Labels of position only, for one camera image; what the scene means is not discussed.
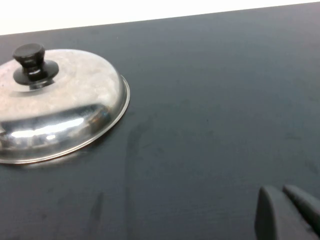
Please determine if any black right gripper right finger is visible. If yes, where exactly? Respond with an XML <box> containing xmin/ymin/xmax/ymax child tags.
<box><xmin>282</xmin><ymin>184</ymin><xmax>320</xmax><ymax>227</ymax></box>

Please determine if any steel lid with black knob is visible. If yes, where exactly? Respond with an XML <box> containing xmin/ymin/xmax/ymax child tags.
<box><xmin>0</xmin><ymin>43</ymin><xmax>131</xmax><ymax>165</ymax></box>

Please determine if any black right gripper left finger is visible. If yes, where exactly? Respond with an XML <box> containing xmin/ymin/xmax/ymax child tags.
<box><xmin>254</xmin><ymin>185</ymin><xmax>320</xmax><ymax>240</ymax></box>

